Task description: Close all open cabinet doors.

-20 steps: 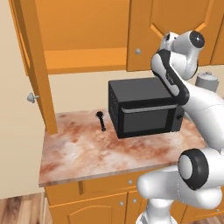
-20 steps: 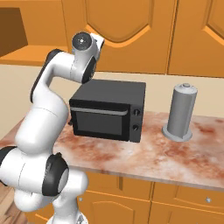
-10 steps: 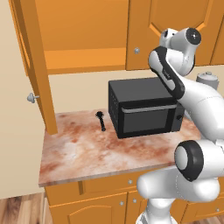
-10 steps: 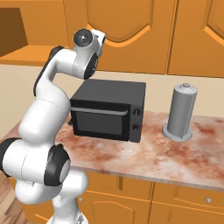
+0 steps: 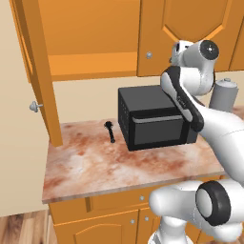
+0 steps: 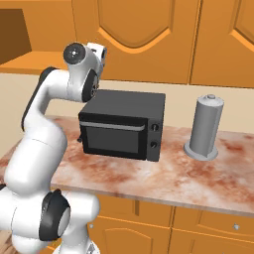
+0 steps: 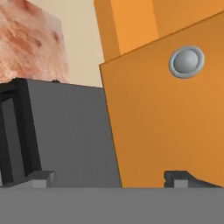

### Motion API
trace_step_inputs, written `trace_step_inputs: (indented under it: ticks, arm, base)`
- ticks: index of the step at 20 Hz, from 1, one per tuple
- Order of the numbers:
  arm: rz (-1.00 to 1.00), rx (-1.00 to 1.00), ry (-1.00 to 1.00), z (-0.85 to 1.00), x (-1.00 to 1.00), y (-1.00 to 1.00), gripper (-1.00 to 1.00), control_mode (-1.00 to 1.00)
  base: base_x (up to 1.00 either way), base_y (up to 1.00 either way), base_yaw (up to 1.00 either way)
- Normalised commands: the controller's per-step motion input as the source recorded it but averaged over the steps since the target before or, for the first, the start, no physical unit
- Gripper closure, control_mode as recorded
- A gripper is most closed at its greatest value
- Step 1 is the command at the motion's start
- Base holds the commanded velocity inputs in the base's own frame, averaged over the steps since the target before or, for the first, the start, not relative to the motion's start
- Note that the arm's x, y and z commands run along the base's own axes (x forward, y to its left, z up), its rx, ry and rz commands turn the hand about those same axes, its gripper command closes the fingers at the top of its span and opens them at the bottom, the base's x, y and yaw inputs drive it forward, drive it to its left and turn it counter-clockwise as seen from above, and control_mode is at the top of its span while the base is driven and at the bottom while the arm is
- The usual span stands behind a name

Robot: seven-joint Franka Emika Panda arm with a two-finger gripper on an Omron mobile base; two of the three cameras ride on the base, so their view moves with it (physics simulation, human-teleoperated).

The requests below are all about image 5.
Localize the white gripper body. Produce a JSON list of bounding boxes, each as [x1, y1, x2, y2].
[[169, 40, 195, 67]]

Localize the orange wall cabinet carcass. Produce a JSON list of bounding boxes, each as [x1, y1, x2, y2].
[[37, 0, 141, 82]]

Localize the black microwave oven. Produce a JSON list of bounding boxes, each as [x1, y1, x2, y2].
[[117, 84, 200, 153]]

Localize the grey metal canister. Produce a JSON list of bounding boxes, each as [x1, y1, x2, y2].
[[208, 77, 240, 113]]

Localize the orange drawer front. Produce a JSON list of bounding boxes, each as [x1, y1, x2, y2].
[[88, 186, 163, 213]]

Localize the orange arched wall cabinet door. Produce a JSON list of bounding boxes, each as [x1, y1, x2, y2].
[[136, 0, 244, 78]]

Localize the orange base cabinet door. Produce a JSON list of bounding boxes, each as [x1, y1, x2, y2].
[[135, 207, 163, 244], [52, 209, 140, 244]]

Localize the orange open cabinet door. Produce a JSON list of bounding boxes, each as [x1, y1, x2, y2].
[[9, 0, 64, 148]]

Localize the black kitchen tool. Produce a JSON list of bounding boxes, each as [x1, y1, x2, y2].
[[103, 120, 117, 144]]

